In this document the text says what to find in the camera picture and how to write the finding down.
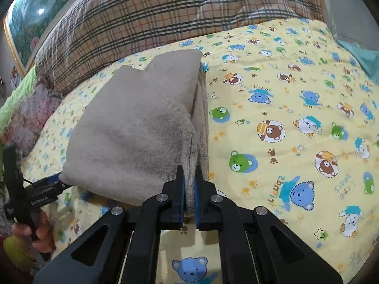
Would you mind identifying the teal cloth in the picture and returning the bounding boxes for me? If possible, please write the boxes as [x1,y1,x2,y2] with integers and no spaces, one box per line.
[337,40,379,85]

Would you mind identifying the yellow bear print quilt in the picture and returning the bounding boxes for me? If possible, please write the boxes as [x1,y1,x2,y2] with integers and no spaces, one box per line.
[23,19,378,283]

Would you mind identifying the floral ruffled pillow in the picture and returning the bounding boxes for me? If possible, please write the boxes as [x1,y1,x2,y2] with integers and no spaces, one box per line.
[1,80,62,158]

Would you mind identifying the green blanket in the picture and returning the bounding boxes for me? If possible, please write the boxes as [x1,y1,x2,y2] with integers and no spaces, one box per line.
[1,65,38,135]

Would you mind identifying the person's left hand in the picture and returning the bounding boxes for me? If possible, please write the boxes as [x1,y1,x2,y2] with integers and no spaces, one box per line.
[12,210,55,260]

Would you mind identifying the beige knit sweater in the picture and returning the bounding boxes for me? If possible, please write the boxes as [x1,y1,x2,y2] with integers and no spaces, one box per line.
[60,49,208,212]

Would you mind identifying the plaid beige blanket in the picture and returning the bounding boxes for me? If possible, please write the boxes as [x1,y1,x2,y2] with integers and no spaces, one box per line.
[34,0,325,95]

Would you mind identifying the framed landscape painting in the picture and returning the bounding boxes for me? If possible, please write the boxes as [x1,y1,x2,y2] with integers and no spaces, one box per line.
[3,0,76,76]

